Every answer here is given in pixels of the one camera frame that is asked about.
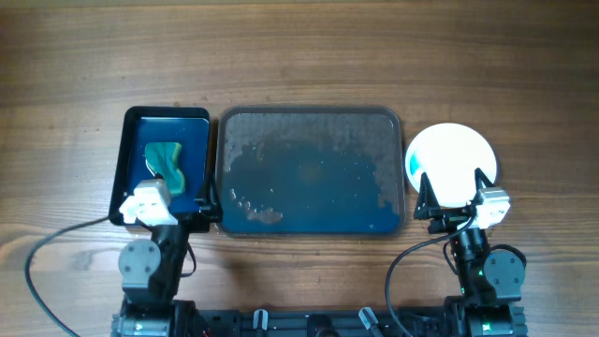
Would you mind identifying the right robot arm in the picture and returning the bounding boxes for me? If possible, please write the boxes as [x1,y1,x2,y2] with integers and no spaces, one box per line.
[414,168,528,337]

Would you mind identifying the black mounting rail base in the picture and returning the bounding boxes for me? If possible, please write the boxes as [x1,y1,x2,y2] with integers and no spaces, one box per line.
[110,306,529,337]

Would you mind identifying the green yellow sponge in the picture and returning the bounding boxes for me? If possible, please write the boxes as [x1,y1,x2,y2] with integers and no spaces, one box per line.
[144,142,185,196]

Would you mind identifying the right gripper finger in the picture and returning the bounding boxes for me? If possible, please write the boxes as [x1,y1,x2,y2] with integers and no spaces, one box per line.
[414,173,441,220]
[475,168,494,192]

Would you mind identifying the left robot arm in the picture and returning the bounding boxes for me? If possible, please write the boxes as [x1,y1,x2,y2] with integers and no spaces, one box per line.
[110,175,223,337]

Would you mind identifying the blue water tray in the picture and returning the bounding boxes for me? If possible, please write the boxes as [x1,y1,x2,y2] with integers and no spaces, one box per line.
[109,106,211,226]

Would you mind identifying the dark grey serving tray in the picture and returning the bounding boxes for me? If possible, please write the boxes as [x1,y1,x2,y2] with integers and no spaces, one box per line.
[215,106,406,237]

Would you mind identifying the white plate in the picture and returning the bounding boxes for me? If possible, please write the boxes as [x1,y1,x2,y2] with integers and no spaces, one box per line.
[405,123,498,208]

